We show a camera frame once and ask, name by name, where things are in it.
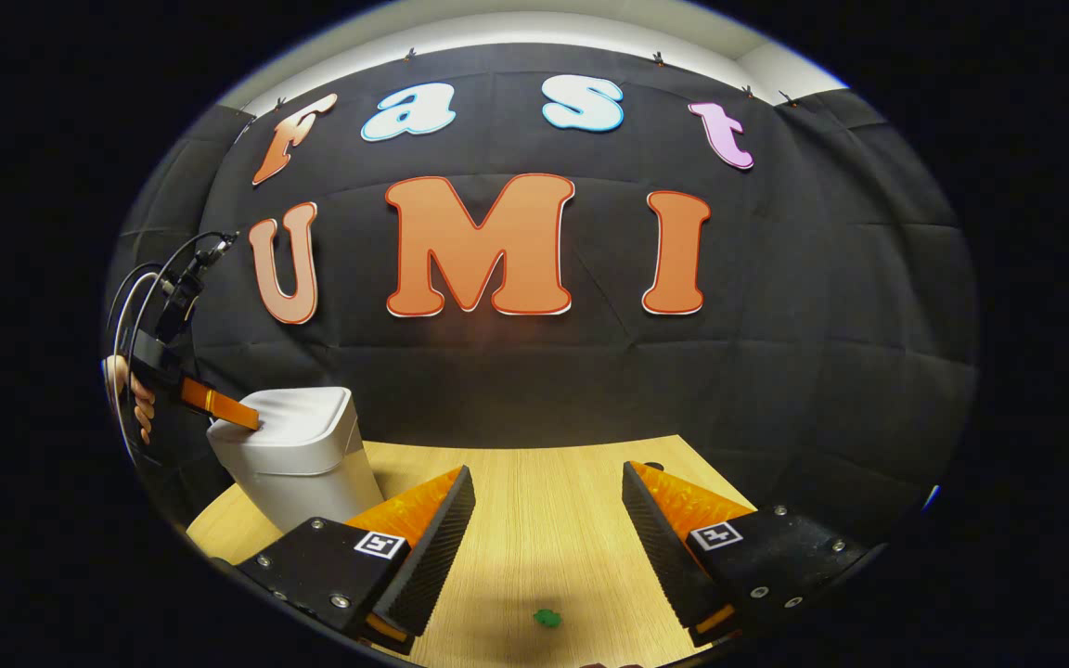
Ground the white desktop garbage bin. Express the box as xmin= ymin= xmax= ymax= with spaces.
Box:
xmin=206 ymin=387 xmax=386 ymax=535

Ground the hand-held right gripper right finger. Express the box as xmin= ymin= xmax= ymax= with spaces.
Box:
xmin=622 ymin=460 xmax=871 ymax=649

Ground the white cable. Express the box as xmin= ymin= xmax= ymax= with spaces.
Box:
xmin=107 ymin=263 xmax=169 ymax=465

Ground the wooden desktop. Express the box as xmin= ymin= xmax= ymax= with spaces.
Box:
xmin=186 ymin=434 xmax=760 ymax=668

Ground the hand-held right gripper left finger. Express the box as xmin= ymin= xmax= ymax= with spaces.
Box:
xmin=238 ymin=466 xmax=478 ymax=657

